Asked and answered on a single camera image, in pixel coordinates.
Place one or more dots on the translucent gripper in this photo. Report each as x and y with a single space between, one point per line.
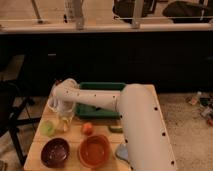
66 109

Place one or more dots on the blue sponge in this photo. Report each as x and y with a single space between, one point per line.
122 153

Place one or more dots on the orange tomato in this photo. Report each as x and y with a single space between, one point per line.
87 128

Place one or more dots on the wooden table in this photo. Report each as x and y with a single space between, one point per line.
74 137

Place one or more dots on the yellow banana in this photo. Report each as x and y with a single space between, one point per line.
64 124

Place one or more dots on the orange bowl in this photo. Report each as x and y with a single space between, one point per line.
94 151

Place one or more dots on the white cup with utensil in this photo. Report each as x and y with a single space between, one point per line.
52 103

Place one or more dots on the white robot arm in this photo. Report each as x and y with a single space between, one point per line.
147 140

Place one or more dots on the green plastic tray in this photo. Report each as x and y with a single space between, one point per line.
83 111

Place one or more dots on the black chair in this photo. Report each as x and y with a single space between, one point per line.
9 114

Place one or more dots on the green cucumber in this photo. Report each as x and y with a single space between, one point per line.
115 129

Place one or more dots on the purple bowl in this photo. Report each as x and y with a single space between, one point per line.
55 153

